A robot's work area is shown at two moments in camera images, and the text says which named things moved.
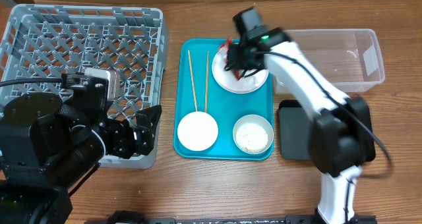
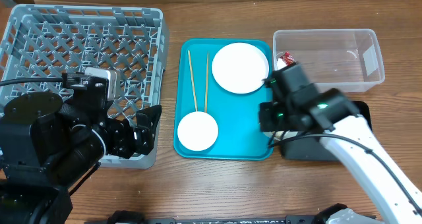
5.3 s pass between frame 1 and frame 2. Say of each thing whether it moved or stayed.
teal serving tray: stayed
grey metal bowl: moved
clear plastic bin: stayed
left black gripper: stayed
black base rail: stayed
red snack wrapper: moved
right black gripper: moved
